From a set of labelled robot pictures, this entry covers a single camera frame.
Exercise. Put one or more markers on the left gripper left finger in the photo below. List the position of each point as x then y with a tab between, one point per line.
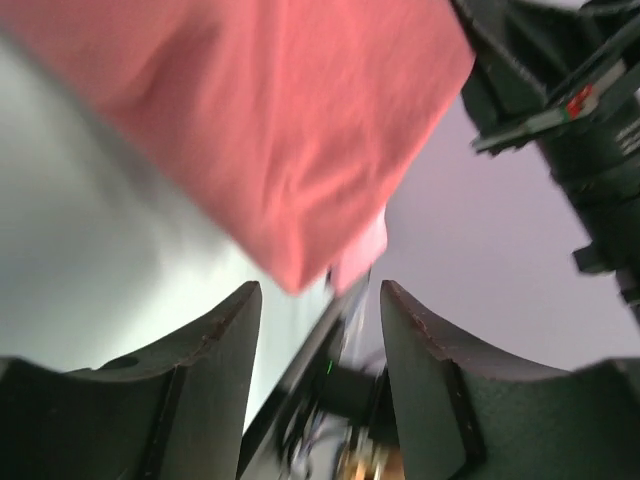
174	409

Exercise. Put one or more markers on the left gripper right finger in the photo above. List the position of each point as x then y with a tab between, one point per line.
466	409

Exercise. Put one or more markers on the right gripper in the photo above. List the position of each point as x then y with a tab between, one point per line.
544	68

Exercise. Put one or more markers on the salmon t shirt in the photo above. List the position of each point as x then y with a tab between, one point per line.
290	123

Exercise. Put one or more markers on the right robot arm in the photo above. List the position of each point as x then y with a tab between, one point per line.
598	170

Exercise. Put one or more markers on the folded pink t shirt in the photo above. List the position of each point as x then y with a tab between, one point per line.
358	257

